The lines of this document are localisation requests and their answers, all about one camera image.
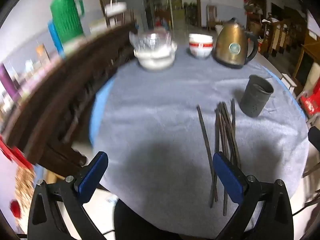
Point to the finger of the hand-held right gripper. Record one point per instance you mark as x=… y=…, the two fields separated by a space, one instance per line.
x=315 y=140

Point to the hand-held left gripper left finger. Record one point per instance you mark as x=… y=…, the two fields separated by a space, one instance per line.
x=92 y=175

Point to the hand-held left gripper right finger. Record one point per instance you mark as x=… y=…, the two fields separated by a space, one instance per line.
x=228 y=177

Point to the bundle of dark chopsticks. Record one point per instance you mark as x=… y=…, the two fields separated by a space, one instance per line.
x=225 y=130

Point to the dark metal chopstick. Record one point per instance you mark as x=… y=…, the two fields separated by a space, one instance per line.
x=203 y=132

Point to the grey metal utensil cup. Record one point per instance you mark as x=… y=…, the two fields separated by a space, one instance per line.
x=255 y=95

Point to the red plastic chair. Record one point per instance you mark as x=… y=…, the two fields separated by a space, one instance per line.
x=311 y=103

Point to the blue table cover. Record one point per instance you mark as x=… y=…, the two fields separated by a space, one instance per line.
x=96 y=115

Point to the beige sofa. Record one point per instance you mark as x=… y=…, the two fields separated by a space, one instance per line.
x=314 y=76

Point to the small white stool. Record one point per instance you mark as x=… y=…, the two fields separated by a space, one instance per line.
x=288 y=80

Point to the red plastic object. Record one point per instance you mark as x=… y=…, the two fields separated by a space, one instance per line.
x=13 y=153

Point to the dark carved wooden bench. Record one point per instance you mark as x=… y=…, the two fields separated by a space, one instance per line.
x=50 y=105

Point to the grey towel tablecloth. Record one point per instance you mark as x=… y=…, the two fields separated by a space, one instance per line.
x=162 y=120

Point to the wooden stair railing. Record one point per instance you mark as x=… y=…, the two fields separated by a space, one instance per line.
x=277 y=35

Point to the gold electric kettle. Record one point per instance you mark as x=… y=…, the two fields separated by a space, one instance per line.
x=232 y=47

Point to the purple bottle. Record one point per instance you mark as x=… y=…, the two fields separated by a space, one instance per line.
x=8 y=82

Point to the white bowl with plastic cover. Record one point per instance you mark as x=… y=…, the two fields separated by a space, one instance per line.
x=155 y=52

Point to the white box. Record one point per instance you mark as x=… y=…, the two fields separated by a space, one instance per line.
x=97 y=26

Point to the green thermos flask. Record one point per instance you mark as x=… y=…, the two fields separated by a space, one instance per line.
x=66 y=17

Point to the wooden chair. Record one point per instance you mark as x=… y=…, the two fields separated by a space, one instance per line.
x=210 y=16

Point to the wooden door frame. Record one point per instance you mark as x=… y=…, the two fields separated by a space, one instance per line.
x=198 y=2

